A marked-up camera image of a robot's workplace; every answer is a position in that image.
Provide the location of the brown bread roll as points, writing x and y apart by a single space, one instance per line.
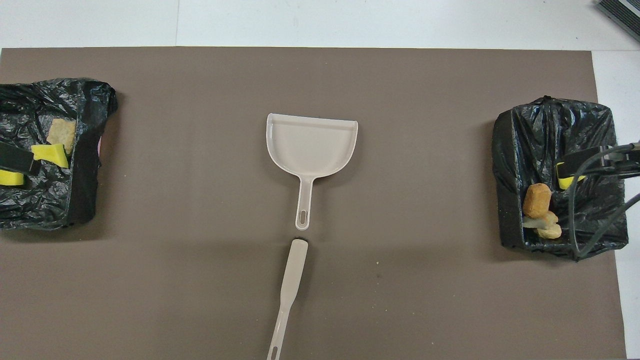
537 200

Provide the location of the pale flaky pastry piece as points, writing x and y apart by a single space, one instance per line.
549 218

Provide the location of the beige hand brush black bristles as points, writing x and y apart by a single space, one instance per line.
294 270

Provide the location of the black bag-lined trash bin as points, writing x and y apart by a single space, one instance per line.
530 150
85 175

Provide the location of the yellow sponge piece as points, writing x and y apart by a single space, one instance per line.
52 155
10 178
567 183

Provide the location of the dark grey ribbed panel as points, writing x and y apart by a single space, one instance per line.
625 12

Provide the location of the brown table mat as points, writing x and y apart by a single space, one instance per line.
200 90

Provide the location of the crusty bread chunk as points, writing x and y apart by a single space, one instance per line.
551 231

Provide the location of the beige plastic dustpan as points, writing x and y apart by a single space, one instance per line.
310 145

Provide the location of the striped orange croissant piece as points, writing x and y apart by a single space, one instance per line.
61 132

